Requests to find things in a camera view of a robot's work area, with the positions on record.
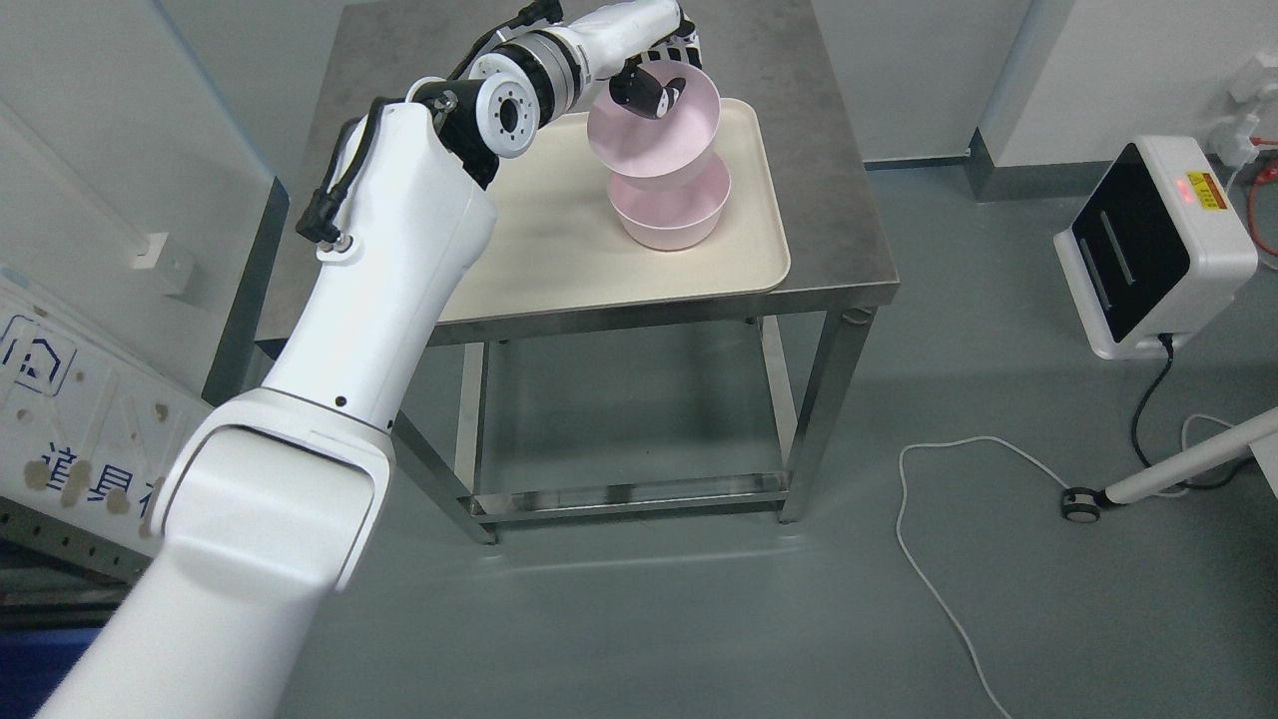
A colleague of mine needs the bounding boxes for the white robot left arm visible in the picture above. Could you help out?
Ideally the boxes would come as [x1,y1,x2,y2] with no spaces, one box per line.
[38,1,699,718]

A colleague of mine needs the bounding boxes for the beige plastic tray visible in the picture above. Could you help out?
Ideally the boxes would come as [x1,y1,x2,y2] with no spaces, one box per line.
[440,100,791,324]

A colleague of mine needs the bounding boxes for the red cable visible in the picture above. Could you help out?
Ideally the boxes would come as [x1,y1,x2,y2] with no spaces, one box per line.
[1245,140,1278,271]

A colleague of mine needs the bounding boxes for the white floor cable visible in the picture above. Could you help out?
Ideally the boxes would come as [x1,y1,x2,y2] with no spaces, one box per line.
[895,435,1068,719]

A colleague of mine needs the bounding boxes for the white black box device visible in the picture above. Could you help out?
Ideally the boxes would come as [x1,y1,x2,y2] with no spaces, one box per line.
[1053,135,1259,360]

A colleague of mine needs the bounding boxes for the pink bowl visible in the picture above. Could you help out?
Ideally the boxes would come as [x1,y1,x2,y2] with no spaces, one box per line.
[607,155,732,252]
[587,68,721,190]

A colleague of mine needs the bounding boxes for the black power cable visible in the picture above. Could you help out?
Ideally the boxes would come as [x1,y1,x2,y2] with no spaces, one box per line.
[1130,335,1243,490]

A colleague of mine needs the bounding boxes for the white wall socket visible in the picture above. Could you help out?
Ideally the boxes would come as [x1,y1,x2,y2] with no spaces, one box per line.
[132,232,197,298]

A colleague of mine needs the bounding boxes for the white wall outlet box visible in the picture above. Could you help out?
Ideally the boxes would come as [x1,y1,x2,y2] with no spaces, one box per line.
[1208,50,1277,169]

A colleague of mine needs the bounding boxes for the stainless steel table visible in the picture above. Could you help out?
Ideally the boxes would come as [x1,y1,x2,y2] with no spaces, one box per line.
[151,1,898,549]

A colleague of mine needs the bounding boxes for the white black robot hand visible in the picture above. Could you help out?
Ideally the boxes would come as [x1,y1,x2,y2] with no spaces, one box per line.
[607,18,703,120]

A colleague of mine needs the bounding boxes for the white stand leg with caster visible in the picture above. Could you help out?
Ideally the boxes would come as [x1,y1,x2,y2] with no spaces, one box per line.
[1059,407,1277,524]

